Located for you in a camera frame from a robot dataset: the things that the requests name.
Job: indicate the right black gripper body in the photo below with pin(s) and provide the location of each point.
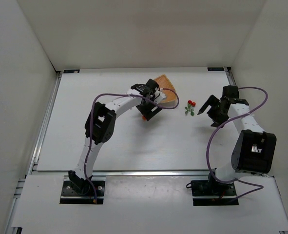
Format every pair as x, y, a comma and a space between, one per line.
213, 111

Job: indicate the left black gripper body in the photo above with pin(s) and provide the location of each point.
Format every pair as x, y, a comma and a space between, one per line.
148, 108

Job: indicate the fake cherry sprig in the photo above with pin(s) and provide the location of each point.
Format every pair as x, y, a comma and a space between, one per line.
189, 109

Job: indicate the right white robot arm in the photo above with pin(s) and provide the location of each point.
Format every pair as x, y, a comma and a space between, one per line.
253, 152

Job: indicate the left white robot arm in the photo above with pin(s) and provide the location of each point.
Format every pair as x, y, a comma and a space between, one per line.
100, 124

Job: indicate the woven triangular fruit bowl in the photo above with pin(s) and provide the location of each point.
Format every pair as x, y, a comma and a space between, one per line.
167, 88

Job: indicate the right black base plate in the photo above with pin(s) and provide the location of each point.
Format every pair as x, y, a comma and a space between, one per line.
205, 193

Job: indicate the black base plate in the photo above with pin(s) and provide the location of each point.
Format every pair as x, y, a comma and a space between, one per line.
70, 194
205, 193

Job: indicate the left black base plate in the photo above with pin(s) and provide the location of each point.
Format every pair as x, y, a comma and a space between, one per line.
70, 194

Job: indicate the aluminium frame rail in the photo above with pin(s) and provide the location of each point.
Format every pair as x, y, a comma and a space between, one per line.
145, 165

